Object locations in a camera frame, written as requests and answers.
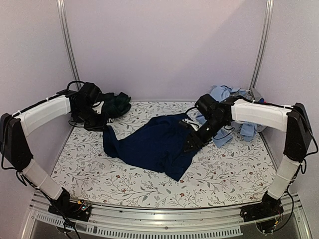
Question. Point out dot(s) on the aluminium frame post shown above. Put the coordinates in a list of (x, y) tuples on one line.
[(263, 42), (67, 41)]

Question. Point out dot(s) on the navy blue t-shirt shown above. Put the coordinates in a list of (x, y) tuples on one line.
[(157, 146)]

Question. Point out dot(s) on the white plastic laundry basket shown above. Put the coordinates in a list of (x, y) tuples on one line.
[(259, 127)]

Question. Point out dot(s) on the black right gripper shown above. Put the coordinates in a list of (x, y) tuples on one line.
[(203, 142)]

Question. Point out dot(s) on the floral patterned table cloth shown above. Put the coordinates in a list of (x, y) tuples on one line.
[(237, 173)]

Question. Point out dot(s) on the light blue shirt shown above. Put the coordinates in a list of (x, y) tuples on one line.
[(219, 94)]

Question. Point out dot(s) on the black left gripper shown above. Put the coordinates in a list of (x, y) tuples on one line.
[(99, 127)]

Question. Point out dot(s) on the left aluminium frame post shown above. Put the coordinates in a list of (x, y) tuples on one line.
[(67, 41)]

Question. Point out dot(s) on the aluminium front rail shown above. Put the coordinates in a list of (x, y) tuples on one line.
[(119, 222)]

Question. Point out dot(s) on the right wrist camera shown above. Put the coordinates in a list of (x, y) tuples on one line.
[(189, 124)]

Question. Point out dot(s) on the dark green plaid garment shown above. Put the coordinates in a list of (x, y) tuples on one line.
[(114, 106)]

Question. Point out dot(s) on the right robot arm white sleeves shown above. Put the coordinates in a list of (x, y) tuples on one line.
[(292, 120)]

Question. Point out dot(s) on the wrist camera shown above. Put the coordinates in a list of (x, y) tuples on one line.
[(97, 107), (189, 124)]

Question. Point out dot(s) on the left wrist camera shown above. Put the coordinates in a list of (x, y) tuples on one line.
[(97, 107)]

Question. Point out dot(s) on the robot arm white sleeves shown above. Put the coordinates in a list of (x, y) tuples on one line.
[(15, 128), (292, 120)]

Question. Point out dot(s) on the right aluminium frame post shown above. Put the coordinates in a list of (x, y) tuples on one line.
[(263, 42)]

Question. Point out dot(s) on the left robot arm white sleeves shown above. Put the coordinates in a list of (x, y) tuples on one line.
[(15, 128)]

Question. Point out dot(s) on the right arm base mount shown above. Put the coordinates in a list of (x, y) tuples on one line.
[(269, 211)]

